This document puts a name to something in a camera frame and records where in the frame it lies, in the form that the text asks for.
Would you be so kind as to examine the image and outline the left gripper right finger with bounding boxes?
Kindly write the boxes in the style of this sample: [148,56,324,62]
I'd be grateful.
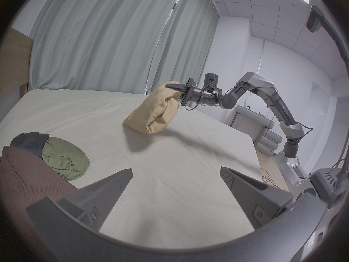
[220,166,294,230]

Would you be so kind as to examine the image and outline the pale drawer cabinet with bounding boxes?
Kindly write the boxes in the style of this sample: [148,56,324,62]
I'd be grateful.
[255,128,283,156]

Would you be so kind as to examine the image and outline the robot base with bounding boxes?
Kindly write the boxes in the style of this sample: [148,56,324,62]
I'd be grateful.
[273,150,349,211]

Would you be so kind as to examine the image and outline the black cable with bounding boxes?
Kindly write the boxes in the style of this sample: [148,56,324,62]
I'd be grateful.
[260,168,282,192]

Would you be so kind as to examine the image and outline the bed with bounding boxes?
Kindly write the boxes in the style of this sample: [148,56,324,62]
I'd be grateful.
[0,27,261,234]

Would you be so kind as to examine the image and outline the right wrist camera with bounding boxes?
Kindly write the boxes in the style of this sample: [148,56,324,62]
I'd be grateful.
[204,73,219,90]

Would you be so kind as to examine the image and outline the brown garment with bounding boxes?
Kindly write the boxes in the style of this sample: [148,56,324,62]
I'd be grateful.
[0,146,79,245]

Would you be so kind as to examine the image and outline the beige shorts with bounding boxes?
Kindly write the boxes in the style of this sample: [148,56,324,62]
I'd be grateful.
[123,81,181,134]

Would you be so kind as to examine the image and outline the dark grey garment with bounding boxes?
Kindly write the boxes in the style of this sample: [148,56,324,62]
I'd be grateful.
[10,132,50,159]

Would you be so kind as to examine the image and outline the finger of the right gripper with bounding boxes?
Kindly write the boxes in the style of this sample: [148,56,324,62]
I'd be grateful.
[165,83,187,93]

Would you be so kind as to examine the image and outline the grey-green curtain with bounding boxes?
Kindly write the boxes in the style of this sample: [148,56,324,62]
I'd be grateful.
[147,0,220,95]
[29,0,191,91]

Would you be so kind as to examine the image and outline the green garment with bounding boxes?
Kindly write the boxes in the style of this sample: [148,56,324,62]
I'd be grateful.
[42,137,90,181]

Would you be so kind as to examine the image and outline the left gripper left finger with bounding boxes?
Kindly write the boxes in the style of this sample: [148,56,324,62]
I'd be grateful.
[57,169,133,229]

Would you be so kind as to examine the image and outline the round white mirror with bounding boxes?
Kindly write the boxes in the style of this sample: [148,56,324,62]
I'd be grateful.
[245,93,263,117]

